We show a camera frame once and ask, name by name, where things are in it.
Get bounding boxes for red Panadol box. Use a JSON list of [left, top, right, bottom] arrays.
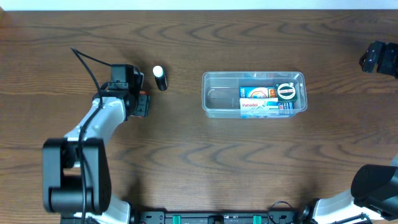
[[131, 91, 148, 118]]

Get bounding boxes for black bottle white cap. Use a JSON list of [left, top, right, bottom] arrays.
[[152, 65, 168, 91]]

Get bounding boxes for clear plastic container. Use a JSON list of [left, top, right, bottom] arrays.
[[201, 71, 308, 119]]

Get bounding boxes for green round balm box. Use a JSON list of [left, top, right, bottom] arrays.
[[274, 83, 298, 102]]

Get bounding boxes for blue Cool Fever box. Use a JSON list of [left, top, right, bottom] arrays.
[[239, 86, 295, 118]]

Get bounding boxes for white Panadol box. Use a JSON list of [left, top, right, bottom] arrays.
[[239, 98, 279, 112]]

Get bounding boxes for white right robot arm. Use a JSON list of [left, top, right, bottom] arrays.
[[297, 41, 397, 223]]

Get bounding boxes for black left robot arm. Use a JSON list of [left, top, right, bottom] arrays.
[[42, 65, 149, 223]]

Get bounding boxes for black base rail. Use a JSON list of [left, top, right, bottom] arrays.
[[129, 210, 318, 224]]

